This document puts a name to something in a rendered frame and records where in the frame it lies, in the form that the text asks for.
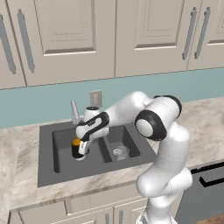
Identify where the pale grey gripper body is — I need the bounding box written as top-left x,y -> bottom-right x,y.
77,139 -> 94,156

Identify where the grey sink tap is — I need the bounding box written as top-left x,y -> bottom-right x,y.
70,99 -> 86,126

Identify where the dark grey double sink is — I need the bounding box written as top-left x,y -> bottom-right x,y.
37,120 -> 158,188

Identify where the black bottle with orange cap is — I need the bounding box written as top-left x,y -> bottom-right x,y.
71,137 -> 86,160

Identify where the beige drawer front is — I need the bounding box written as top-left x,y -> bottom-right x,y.
64,188 -> 151,216

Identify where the beige base cupboard door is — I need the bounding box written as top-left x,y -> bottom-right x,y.
113,198 -> 153,224
47,206 -> 115,224

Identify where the dark grey dishwasher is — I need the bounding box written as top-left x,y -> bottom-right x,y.
174,161 -> 224,224

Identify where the beige wall socket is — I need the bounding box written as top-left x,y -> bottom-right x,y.
88,89 -> 103,108

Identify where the beige wall cupboard door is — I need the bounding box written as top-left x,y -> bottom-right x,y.
186,0 -> 224,71
115,0 -> 203,79
0,0 -> 27,90
6,0 -> 117,88

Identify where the grey cupboard door handle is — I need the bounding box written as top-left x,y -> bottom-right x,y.
0,13 -> 18,75
181,7 -> 198,61
16,8 -> 36,74
193,6 -> 211,60

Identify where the black dishwasher handle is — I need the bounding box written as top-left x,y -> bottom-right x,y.
199,171 -> 224,188

